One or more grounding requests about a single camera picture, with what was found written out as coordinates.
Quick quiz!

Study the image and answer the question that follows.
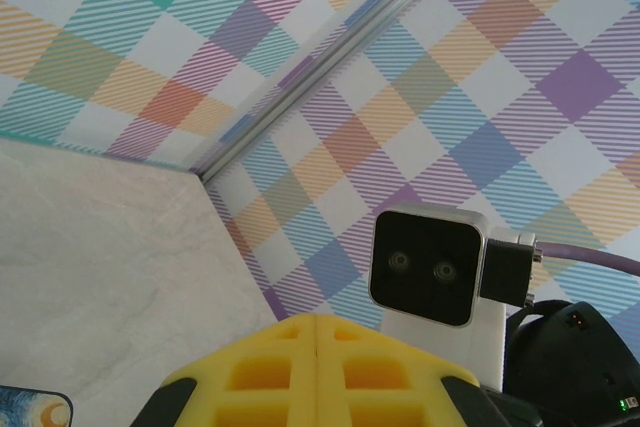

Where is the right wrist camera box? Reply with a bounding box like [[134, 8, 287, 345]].
[[368, 201, 489, 330]]

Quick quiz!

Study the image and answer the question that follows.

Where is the purple camera cable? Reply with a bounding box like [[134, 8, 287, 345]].
[[478, 231, 640, 309]]

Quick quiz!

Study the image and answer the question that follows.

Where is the starry night print pad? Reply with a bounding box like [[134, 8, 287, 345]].
[[0, 384, 75, 427]]

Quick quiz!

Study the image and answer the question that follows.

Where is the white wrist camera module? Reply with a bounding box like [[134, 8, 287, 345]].
[[381, 225, 522, 394]]

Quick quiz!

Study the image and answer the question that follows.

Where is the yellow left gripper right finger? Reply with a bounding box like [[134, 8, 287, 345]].
[[315, 313, 515, 427]]

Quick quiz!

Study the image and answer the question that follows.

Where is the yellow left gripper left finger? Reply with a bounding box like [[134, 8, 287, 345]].
[[130, 313, 318, 427]]

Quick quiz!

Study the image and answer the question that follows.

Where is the aluminium frame rail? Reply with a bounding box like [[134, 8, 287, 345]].
[[192, 0, 477, 184]]

